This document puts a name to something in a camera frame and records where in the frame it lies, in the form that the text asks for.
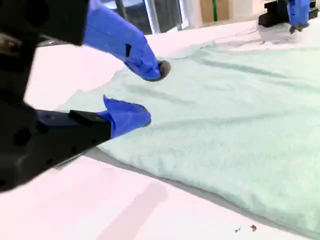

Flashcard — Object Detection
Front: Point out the white frame post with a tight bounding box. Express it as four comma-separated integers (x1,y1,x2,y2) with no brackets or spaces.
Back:
143,0,161,35

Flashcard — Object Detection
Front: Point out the green pole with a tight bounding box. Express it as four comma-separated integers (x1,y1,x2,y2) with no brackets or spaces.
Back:
211,0,219,22

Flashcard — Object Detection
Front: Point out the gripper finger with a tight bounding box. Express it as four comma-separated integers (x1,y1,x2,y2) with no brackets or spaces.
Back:
37,94,152,169
286,0,311,35
82,0,172,82

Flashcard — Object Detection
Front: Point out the pale green T-shirt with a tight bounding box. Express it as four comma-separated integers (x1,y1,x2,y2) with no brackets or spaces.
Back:
56,39,320,240

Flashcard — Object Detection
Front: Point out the cardboard panel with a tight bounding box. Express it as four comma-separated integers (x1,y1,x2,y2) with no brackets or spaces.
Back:
199,0,230,25

